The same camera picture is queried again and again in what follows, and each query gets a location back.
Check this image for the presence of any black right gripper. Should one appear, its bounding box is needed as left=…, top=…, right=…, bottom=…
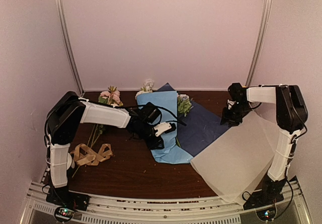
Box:
left=220, top=102, right=249, bottom=126

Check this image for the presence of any white fake flower long stem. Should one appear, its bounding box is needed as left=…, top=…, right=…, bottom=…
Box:
left=135, top=79, right=154, bottom=99

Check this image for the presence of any blue wrapping paper sheet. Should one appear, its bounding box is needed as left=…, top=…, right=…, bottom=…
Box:
left=135, top=83, right=229, bottom=165

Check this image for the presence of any pale rose leafy stem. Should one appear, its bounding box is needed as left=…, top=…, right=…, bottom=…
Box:
left=177, top=94, right=193, bottom=117

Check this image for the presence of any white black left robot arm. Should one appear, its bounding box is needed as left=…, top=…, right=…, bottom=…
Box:
left=44, top=91, right=176, bottom=206

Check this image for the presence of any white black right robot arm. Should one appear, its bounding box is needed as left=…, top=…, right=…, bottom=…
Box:
left=220, top=83, right=308, bottom=182

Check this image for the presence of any pink rose bunch with leaves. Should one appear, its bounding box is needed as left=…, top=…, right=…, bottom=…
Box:
left=87, top=86, right=123, bottom=148

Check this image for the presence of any white translucent paper sheet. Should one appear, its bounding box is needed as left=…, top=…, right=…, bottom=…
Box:
left=191, top=112, right=279, bottom=205

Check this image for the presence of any beige ribbon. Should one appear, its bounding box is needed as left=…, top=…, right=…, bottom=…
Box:
left=70, top=143, right=113, bottom=166

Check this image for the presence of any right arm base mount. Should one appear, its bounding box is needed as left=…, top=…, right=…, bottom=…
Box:
left=242, top=179, right=287, bottom=222

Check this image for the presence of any aluminium front rail frame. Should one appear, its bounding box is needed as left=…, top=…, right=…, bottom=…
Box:
left=20, top=181, right=312, bottom=224

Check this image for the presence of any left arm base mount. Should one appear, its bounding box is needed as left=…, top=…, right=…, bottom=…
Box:
left=42, top=182, right=90, bottom=223

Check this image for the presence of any aluminium corner post right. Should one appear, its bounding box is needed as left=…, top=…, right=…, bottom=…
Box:
left=246, top=0, right=273, bottom=87

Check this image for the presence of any aluminium corner post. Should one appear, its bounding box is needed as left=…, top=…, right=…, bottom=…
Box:
left=246, top=0, right=273, bottom=87
left=55, top=0, right=85, bottom=95

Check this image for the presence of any aluminium corner post left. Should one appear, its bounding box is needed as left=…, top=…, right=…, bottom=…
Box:
left=55, top=0, right=85, bottom=95

